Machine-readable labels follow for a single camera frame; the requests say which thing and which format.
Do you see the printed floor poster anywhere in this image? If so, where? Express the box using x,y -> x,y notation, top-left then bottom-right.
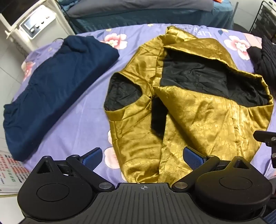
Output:
0,149 -> 32,193

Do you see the black garment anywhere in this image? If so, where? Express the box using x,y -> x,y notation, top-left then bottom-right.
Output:
246,35 -> 276,97

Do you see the navy blue folded garment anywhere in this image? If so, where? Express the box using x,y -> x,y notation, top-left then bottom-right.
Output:
3,35 -> 120,162

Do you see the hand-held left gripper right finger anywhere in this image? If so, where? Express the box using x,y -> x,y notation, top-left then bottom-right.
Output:
172,146 -> 253,191

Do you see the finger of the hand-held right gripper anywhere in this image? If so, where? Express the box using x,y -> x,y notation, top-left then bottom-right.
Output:
253,130 -> 276,169

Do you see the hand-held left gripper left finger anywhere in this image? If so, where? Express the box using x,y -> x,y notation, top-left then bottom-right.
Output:
35,147 -> 115,191

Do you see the white machine with knobs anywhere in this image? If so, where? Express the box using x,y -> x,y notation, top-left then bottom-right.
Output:
0,0 -> 75,54

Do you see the grey blanket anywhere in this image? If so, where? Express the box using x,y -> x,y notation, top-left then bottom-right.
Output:
65,0 -> 213,18

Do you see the purple floral bed sheet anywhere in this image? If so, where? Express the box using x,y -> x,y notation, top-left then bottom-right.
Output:
12,23 -> 276,188

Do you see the gold jacket with black lining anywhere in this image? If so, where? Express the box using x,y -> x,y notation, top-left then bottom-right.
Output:
104,26 -> 274,183

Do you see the black wire drawer rack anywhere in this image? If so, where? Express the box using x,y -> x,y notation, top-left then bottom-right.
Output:
250,0 -> 276,37

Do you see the teal skirted bed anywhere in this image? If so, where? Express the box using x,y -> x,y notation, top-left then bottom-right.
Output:
58,0 -> 234,35

